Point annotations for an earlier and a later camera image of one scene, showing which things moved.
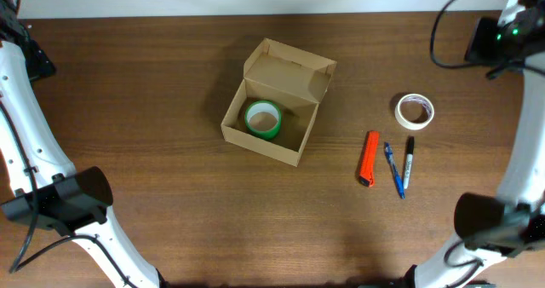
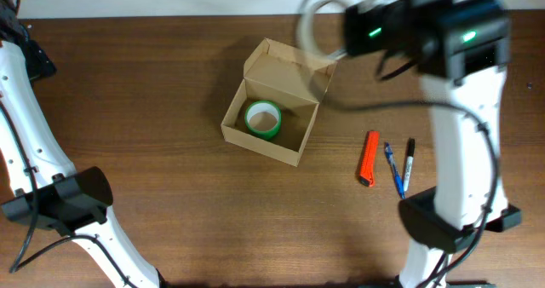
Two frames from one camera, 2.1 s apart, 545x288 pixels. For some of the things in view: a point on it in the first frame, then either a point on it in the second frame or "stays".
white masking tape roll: x=409 y=123 -> x=306 y=32
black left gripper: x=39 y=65 stays
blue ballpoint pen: x=390 y=160 stays
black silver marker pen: x=410 y=147 stays
